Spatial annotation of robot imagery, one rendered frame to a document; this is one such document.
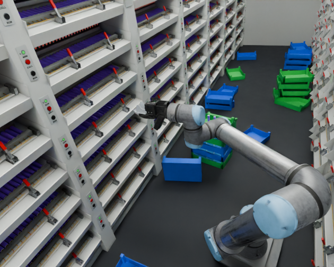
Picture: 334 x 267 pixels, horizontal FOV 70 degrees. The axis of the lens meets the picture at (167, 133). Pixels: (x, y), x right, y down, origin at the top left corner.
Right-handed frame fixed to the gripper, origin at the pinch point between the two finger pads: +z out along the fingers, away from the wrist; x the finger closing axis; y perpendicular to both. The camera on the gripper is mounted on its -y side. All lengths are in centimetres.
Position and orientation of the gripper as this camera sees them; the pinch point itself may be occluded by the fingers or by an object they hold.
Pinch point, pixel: (135, 111)
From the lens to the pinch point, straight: 127.8
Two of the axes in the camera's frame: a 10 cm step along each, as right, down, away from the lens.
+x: -4.3, 5.7, -7.0
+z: -8.9, -1.4, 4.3
